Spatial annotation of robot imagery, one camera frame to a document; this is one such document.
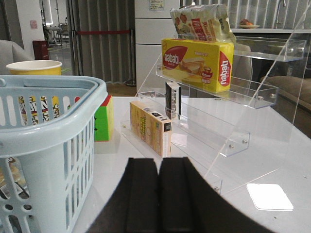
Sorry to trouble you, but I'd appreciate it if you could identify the white cabinet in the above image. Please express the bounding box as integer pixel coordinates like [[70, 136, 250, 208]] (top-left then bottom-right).
[[134, 0, 180, 89]]

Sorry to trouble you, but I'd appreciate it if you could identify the clear acrylic shelf right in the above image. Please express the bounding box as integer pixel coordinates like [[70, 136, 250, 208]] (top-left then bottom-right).
[[120, 12, 311, 195]]

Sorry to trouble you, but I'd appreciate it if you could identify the black white small box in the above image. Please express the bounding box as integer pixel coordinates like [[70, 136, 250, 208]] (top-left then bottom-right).
[[165, 81, 181, 119]]

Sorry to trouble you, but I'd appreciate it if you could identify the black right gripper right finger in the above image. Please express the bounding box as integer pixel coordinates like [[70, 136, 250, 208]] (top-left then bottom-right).
[[159, 157, 265, 233]]

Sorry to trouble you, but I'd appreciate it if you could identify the beige tissue pack box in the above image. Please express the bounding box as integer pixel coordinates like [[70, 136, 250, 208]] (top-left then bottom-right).
[[130, 100, 172, 157]]

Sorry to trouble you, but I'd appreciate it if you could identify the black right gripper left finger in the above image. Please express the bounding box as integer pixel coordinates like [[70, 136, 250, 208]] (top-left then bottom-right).
[[88, 158, 158, 233]]

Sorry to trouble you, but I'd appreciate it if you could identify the light blue plastic basket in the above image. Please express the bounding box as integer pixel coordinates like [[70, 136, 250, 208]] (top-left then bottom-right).
[[0, 75, 107, 233]]

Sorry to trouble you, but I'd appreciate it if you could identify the packaged bread slice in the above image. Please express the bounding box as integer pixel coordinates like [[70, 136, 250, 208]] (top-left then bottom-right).
[[0, 157, 30, 200]]

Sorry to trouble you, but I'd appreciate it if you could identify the cream snack bag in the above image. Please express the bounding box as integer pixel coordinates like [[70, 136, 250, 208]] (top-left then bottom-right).
[[170, 4, 236, 43]]

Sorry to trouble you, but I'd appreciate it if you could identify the colourful puzzle cube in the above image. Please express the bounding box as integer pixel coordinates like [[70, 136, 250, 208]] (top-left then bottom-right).
[[94, 95, 114, 142]]

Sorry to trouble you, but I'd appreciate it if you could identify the fruit plate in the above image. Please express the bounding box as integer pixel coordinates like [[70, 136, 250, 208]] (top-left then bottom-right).
[[238, 19, 260, 29]]

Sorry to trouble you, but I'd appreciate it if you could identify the yellow nabati wafer box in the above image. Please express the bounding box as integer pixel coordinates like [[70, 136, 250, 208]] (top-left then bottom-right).
[[161, 38, 234, 93]]

